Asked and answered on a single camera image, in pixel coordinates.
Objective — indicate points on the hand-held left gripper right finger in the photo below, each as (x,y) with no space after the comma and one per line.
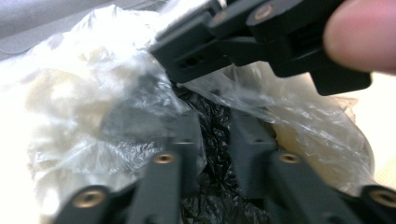
(289,186)

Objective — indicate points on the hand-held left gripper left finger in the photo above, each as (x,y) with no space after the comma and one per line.
(162,186)

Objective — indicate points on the black plastic bag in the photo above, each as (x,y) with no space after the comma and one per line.
(216,140)

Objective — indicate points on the clear plastic bag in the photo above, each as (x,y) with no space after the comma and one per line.
(93,93)

